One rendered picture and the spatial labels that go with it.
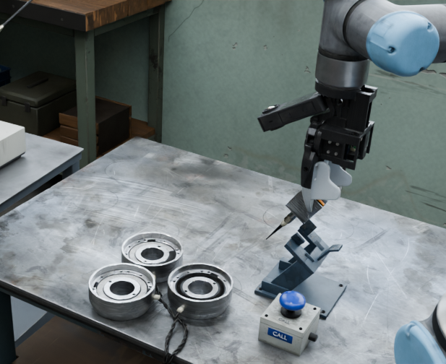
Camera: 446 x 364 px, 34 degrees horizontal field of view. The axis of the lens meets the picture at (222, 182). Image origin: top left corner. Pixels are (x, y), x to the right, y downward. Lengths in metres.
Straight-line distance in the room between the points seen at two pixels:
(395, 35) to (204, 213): 0.66
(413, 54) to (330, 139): 0.21
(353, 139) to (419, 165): 1.70
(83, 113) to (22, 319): 0.89
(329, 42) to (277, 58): 1.78
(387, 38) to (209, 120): 2.16
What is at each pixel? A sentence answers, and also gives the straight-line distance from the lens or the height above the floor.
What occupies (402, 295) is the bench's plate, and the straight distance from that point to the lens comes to 1.29.
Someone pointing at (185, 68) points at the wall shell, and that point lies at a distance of 3.00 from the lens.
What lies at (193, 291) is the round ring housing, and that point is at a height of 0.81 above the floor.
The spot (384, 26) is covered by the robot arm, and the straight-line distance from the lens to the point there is 0.91.
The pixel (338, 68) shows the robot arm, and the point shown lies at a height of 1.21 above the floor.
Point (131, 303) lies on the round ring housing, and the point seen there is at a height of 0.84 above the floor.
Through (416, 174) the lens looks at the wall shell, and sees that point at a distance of 2.75.
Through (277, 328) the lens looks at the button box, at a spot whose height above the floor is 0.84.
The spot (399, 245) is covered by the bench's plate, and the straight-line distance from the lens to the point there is 1.42.
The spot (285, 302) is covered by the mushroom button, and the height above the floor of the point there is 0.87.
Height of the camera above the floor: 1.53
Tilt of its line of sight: 28 degrees down
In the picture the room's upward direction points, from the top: 4 degrees clockwise
